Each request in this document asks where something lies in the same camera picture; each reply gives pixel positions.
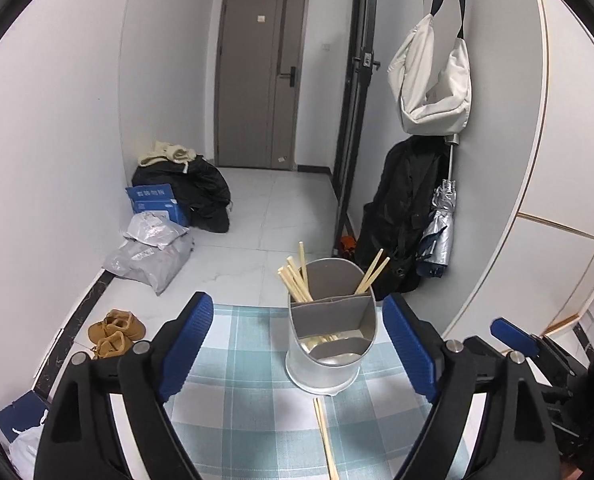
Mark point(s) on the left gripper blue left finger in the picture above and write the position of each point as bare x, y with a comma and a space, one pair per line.
79, 438

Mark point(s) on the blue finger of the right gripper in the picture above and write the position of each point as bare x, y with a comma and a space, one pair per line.
514, 338

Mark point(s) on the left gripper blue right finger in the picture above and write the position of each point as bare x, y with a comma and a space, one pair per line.
515, 440

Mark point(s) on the wooden chopstick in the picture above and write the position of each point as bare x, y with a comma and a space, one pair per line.
372, 278
326, 440
303, 272
289, 284
372, 267
295, 274
295, 284

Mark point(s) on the white shoulder bag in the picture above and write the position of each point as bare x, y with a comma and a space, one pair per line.
429, 105

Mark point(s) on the white plastic bag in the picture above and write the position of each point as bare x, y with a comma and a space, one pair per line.
24, 448

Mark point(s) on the blue folder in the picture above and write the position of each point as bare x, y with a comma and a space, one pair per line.
22, 414

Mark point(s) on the silver folded umbrella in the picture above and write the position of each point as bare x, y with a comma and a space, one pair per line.
435, 247

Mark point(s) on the teal plaid placemat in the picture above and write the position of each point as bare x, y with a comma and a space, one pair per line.
239, 416

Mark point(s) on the white utensil holder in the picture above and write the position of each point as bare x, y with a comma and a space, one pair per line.
330, 336

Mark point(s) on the black hanging jacket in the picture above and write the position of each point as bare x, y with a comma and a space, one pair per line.
394, 221

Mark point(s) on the white parcel bag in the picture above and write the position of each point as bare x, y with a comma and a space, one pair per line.
153, 230

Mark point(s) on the blue cardboard box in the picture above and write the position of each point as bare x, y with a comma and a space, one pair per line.
158, 199

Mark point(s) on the black clothes pile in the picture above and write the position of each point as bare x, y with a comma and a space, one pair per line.
198, 187

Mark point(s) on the beige garment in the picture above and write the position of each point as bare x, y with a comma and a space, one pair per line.
166, 152

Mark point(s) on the grey entrance door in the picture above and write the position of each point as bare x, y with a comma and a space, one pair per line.
258, 69

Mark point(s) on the black door frame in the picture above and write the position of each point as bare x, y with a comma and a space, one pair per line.
360, 67

